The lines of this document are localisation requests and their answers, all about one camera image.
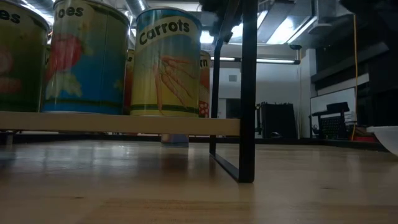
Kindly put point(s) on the black aluminium table frame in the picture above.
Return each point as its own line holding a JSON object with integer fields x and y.
{"x": 280, "y": 141}

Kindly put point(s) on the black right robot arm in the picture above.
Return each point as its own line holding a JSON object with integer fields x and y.
{"x": 373, "y": 6}

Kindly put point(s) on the black perforated cart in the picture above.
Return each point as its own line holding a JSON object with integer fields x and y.
{"x": 331, "y": 126}

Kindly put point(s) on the tomatoes tin can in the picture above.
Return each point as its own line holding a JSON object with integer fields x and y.
{"x": 87, "y": 77}

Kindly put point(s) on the long ceiling light strip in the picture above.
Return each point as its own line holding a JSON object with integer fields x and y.
{"x": 273, "y": 61}

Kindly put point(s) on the black cabinet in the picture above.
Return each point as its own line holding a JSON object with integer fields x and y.
{"x": 278, "y": 119}

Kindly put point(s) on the corn tin can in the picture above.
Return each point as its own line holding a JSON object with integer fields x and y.
{"x": 204, "y": 87}

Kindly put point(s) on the white board panel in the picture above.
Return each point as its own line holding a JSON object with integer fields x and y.
{"x": 320, "y": 101}

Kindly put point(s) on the red orange tin can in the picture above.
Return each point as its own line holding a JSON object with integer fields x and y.
{"x": 129, "y": 84}

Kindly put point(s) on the red box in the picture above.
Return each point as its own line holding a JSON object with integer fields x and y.
{"x": 362, "y": 139}

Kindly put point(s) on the clear bowl of grains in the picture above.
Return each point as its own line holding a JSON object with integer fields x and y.
{"x": 387, "y": 138}

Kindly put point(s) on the carrots tin can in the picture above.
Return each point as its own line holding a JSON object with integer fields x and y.
{"x": 166, "y": 77}

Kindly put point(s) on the grey wall vent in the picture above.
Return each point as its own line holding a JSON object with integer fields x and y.
{"x": 232, "y": 78}

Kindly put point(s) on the oranges tin can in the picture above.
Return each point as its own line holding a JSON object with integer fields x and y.
{"x": 21, "y": 62}

